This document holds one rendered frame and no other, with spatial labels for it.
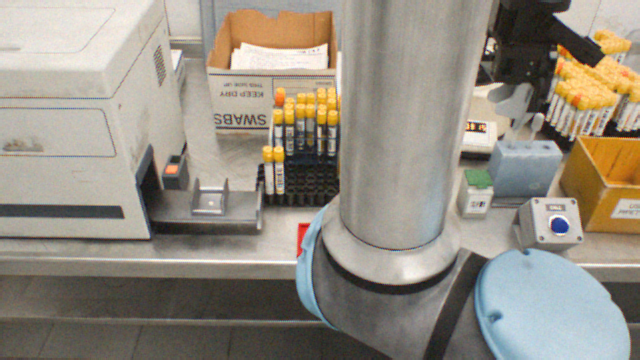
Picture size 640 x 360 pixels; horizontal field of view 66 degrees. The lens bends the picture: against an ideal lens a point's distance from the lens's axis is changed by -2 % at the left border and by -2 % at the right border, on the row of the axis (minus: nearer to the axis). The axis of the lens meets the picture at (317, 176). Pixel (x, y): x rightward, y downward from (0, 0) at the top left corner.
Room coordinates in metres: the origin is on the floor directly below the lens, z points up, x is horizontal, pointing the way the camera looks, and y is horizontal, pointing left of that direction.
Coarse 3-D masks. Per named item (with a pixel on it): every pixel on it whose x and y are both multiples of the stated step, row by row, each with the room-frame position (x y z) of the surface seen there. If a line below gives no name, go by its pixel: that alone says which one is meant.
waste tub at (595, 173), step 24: (576, 144) 0.69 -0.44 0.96; (600, 144) 0.69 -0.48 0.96; (624, 144) 0.69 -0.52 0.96; (576, 168) 0.66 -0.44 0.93; (600, 168) 0.69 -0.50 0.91; (624, 168) 0.69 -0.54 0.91; (576, 192) 0.63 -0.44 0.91; (600, 192) 0.58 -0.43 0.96; (624, 192) 0.57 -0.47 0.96; (600, 216) 0.57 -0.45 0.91; (624, 216) 0.57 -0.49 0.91
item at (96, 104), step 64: (0, 0) 0.74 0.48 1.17; (64, 0) 0.74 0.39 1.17; (128, 0) 0.74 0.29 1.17; (0, 64) 0.53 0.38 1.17; (64, 64) 0.53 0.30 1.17; (128, 64) 0.61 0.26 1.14; (0, 128) 0.53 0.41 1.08; (64, 128) 0.53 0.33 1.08; (128, 128) 0.55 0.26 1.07; (0, 192) 0.53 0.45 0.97; (64, 192) 0.53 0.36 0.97; (128, 192) 0.53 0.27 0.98
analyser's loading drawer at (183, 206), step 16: (144, 192) 0.60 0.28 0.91; (160, 192) 0.60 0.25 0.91; (176, 192) 0.60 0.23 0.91; (192, 192) 0.57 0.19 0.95; (208, 192) 0.60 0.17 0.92; (224, 192) 0.57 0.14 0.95; (240, 192) 0.60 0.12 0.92; (256, 192) 0.61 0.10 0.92; (160, 208) 0.56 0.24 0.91; (176, 208) 0.56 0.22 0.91; (192, 208) 0.55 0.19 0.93; (208, 208) 0.57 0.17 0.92; (224, 208) 0.55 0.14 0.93; (240, 208) 0.57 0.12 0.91; (256, 208) 0.55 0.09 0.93
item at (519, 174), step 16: (496, 144) 0.67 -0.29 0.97; (544, 144) 0.67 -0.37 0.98; (496, 160) 0.66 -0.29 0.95; (512, 160) 0.64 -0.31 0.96; (528, 160) 0.64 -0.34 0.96; (544, 160) 0.64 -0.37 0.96; (560, 160) 0.64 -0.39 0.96; (496, 176) 0.64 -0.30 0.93; (512, 176) 0.64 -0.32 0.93; (528, 176) 0.64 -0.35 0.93; (544, 176) 0.64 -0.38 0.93; (496, 192) 0.64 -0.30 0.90; (512, 192) 0.64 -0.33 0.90; (528, 192) 0.64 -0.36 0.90; (544, 192) 0.64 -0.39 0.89
